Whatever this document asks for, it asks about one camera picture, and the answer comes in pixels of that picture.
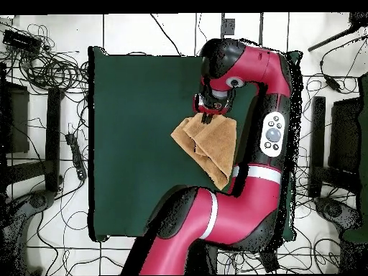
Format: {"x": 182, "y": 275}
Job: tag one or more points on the orange terry towel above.
{"x": 212, "y": 143}

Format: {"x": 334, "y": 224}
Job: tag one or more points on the black flat box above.
{"x": 21, "y": 40}

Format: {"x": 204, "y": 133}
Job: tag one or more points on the dark green tablecloth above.
{"x": 129, "y": 143}

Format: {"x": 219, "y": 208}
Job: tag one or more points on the black power adapter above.
{"x": 333, "y": 84}

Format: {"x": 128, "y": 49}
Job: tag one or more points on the black power strip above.
{"x": 76, "y": 156}

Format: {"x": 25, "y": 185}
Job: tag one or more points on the black square panel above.
{"x": 17, "y": 120}
{"x": 345, "y": 135}

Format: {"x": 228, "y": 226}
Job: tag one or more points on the black tripod leg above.
{"x": 333, "y": 38}

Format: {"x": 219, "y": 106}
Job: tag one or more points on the black stand base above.
{"x": 37, "y": 201}
{"x": 333, "y": 210}

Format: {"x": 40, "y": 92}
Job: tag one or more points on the green cloth strip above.
{"x": 363, "y": 143}

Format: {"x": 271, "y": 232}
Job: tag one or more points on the grey square frame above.
{"x": 261, "y": 28}

